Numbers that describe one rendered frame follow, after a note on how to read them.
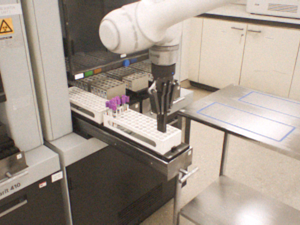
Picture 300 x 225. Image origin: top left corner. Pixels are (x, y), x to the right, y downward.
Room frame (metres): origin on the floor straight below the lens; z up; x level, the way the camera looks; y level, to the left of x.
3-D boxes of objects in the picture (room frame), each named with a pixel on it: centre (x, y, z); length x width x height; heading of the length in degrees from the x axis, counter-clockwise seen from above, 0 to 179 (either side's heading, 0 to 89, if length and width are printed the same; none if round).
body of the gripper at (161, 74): (0.94, -0.06, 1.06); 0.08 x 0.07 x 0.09; 137
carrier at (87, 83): (1.42, 0.23, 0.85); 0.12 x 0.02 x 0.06; 137
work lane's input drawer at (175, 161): (1.10, 0.12, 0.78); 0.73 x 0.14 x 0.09; 47
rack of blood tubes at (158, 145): (1.01, 0.02, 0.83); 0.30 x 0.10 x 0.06; 47
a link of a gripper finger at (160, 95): (0.93, -0.05, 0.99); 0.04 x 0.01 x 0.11; 47
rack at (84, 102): (1.22, 0.25, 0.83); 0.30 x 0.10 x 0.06; 47
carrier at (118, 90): (1.33, 0.13, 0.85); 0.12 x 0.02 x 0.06; 137
